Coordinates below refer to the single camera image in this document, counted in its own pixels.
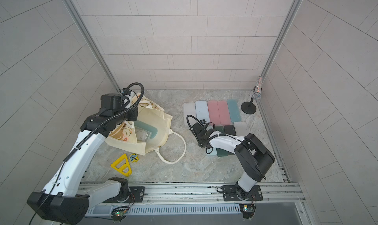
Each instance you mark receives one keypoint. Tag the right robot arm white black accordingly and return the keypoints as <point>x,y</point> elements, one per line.
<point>255,159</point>

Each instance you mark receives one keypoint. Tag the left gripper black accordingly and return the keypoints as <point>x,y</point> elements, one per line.
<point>134,114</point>

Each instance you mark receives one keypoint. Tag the pale mint case lid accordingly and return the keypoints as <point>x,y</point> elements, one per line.
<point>210,151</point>

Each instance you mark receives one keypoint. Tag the glitter microphone on stand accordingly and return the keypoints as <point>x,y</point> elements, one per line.
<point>250,107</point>

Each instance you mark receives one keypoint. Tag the pale mint pencil case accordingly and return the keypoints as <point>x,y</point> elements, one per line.
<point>202,112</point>

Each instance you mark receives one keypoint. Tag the yellow triangular plastic tool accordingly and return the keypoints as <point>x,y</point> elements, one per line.
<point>122,166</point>

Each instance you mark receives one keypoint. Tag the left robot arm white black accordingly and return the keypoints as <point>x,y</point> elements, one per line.
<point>59,201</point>

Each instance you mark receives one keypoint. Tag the circuit board with wires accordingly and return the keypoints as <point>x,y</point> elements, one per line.
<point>247,210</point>
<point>119,213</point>

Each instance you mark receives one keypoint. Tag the pink translucent pencil case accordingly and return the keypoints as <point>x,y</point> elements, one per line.
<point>224,113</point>

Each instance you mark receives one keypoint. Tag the white glossy tin pencil case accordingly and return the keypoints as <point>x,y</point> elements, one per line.
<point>188,109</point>

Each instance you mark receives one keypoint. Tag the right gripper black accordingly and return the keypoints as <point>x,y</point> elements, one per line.
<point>199,141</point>

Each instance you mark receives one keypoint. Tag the right circuit board with wires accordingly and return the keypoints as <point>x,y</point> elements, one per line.
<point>247,210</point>

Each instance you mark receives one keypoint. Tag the left circuit board with wires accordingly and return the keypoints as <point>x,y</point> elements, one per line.
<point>119,213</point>

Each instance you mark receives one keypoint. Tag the teal translucent pencil case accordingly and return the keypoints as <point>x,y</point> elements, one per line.
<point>234,111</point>

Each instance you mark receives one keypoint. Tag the dark green pencil case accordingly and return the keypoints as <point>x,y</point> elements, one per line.
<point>221,152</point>

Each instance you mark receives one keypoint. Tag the aluminium mounting rail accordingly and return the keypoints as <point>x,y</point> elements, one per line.
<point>185,193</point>

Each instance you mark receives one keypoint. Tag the frosted clear pen case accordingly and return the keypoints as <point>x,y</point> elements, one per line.
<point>142,135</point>

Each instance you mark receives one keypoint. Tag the teal translucent case half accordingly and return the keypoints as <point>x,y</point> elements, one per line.
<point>141,125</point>

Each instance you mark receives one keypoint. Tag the dark grey pencil case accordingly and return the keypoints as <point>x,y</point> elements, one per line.
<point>230,130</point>

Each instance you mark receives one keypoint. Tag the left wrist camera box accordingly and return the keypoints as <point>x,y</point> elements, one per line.
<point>111,101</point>

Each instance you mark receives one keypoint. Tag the floral canvas tote bag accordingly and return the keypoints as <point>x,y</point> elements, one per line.
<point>124,137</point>

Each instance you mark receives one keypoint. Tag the small round yellow sticker toy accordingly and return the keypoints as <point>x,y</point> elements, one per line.
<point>133,158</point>

